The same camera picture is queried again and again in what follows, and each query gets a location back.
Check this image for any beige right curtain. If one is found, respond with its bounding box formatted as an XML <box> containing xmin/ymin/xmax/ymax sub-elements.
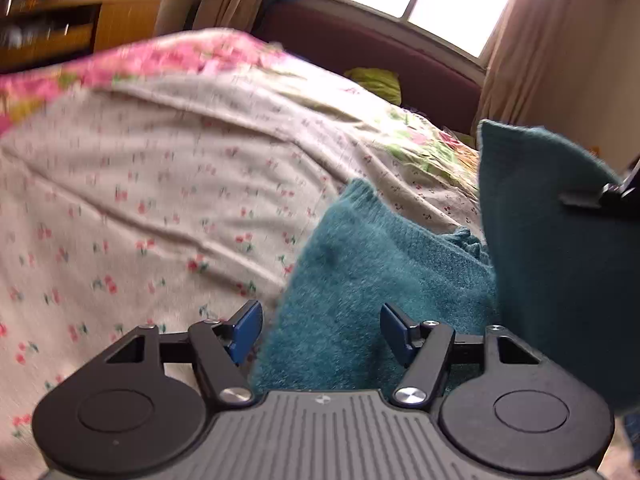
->
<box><xmin>475</xmin><ymin>0</ymin><xmax>573</xmax><ymax>125</ymax></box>

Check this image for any green cloth bundle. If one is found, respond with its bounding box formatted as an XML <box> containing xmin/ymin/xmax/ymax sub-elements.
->
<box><xmin>344</xmin><ymin>67</ymin><xmax>401</xmax><ymax>106</ymax></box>

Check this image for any teal knit sweater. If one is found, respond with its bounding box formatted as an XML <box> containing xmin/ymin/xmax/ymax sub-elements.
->
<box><xmin>251</xmin><ymin>120</ymin><xmax>639</xmax><ymax>413</ymax></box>

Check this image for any dark maroon headboard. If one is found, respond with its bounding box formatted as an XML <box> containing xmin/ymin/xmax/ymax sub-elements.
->
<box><xmin>253</xmin><ymin>0</ymin><xmax>480</xmax><ymax>133</ymax></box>

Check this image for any wooden side cabinet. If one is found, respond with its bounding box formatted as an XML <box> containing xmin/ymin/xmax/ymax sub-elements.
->
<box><xmin>1</xmin><ymin>0</ymin><xmax>163</xmax><ymax>74</ymax></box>

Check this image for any cherry print bed sheet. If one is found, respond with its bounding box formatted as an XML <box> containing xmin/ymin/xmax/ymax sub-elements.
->
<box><xmin>1</xmin><ymin>29</ymin><xmax>482</xmax><ymax>479</ymax></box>

